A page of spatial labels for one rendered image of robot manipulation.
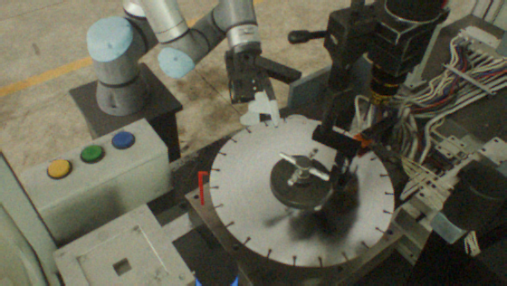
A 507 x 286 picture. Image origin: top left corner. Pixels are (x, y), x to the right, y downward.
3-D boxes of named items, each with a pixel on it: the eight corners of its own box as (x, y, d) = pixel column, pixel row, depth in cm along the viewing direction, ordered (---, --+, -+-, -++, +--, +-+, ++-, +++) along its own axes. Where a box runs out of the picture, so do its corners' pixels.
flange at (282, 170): (276, 152, 81) (278, 144, 79) (334, 165, 79) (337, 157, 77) (263, 198, 74) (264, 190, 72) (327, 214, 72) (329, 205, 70)
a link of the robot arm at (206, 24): (174, 39, 104) (198, 19, 95) (199, 18, 110) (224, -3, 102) (195, 64, 106) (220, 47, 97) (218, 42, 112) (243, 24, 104)
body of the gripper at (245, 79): (232, 108, 97) (222, 58, 99) (267, 102, 98) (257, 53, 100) (236, 100, 89) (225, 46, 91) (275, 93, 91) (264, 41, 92)
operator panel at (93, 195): (60, 249, 90) (35, 210, 79) (43, 213, 96) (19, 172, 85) (174, 188, 100) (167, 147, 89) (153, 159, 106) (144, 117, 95)
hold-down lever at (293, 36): (310, 67, 60) (314, 51, 58) (283, 46, 63) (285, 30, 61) (350, 49, 63) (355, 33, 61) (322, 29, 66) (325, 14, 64)
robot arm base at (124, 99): (90, 92, 124) (81, 65, 116) (136, 74, 129) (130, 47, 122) (110, 123, 115) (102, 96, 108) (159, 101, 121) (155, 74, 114)
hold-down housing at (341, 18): (325, 122, 69) (352, 12, 54) (310, 104, 72) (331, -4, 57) (352, 112, 71) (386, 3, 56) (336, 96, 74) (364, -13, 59)
